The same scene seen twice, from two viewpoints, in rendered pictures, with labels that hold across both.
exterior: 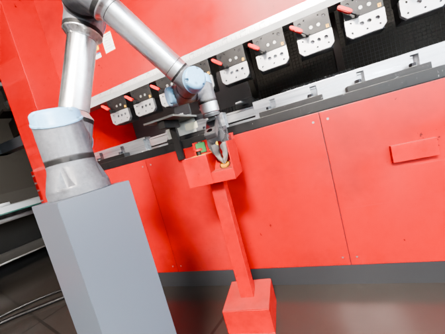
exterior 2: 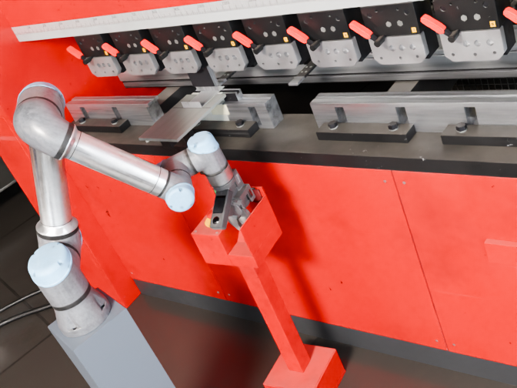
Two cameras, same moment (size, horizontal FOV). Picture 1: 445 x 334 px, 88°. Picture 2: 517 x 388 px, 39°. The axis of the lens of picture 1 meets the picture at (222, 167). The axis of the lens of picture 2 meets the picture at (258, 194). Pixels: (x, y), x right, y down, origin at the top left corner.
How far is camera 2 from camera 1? 1.56 m
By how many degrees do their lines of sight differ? 35
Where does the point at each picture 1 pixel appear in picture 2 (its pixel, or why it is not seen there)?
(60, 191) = (71, 332)
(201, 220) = not seen: hidden behind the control
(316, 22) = (397, 21)
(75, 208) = (86, 349)
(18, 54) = not seen: outside the picture
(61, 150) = (63, 301)
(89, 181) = (91, 322)
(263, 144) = (319, 187)
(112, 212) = (116, 341)
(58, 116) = (54, 276)
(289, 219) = (365, 282)
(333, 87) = (431, 117)
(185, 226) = not seen: hidden behind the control
